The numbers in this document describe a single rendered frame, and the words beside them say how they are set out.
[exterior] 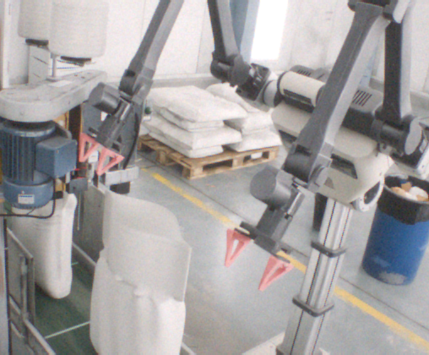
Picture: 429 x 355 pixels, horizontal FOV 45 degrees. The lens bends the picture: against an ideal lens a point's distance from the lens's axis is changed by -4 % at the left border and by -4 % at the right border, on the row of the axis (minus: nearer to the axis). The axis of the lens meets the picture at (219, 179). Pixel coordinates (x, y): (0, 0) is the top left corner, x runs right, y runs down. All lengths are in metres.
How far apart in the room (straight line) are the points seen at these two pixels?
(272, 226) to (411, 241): 2.63
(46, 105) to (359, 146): 0.87
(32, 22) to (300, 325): 1.44
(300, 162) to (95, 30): 0.74
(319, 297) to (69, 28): 1.27
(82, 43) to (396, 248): 2.65
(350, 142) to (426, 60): 8.36
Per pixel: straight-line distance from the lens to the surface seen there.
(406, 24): 1.20
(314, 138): 1.05
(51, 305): 2.40
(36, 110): 1.49
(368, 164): 1.56
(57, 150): 1.48
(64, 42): 1.53
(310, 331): 2.10
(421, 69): 9.93
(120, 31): 6.68
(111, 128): 1.45
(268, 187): 0.98
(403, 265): 3.72
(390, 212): 3.55
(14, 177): 1.59
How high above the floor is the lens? 1.84
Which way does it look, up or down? 23 degrees down
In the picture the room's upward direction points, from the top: 9 degrees clockwise
